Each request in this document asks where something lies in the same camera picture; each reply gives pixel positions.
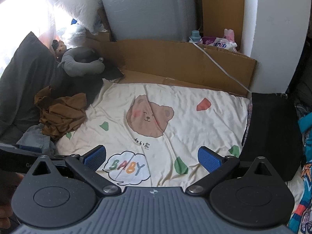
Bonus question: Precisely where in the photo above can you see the cream bear print bedsheet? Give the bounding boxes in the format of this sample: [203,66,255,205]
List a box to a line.
[56,81,250,188]

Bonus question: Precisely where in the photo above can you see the white cable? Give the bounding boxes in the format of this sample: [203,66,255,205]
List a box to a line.
[189,40,252,94]

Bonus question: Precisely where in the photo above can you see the light blue denim jeans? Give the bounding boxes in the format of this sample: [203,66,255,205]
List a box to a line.
[16,124,56,155]

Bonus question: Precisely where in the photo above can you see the black storage bag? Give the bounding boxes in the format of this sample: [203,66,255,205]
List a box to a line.
[239,92,303,182]

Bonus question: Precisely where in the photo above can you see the upright brown cardboard panel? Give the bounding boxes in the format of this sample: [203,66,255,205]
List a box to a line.
[202,0,244,46]

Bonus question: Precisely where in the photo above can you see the white fluffy pillow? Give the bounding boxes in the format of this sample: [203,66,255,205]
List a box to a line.
[52,0,103,34]

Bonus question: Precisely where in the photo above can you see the blue cap detergent bottle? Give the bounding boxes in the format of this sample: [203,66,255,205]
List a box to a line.
[189,30,202,43]

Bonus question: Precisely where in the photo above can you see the black garment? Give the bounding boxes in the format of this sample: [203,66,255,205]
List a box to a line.
[70,63,124,106]

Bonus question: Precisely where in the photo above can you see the grey neck pillow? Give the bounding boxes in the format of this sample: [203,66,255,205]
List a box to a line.
[58,47,105,77]

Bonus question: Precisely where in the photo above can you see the brown shirt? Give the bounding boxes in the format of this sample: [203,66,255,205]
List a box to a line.
[34,86,87,141]

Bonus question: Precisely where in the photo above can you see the pink packet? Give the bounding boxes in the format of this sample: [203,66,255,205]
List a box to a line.
[223,28,235,42]

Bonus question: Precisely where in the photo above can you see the grey upright mattress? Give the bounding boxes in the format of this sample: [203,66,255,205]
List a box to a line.
[102,0,196,41]

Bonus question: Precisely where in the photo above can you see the colourful blue patterned fabric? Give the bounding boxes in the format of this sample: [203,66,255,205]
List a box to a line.
[288,113,311,233]

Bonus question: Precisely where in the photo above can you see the flattened brown cardboard box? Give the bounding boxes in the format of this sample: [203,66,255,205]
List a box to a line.
[84,32,256,96]

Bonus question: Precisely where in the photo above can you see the dark grey pillow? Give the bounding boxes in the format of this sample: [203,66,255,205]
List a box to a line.
[1,32,65,144]

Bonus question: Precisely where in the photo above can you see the small brown teddy bear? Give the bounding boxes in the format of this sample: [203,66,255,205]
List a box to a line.
[51,39,67,60]

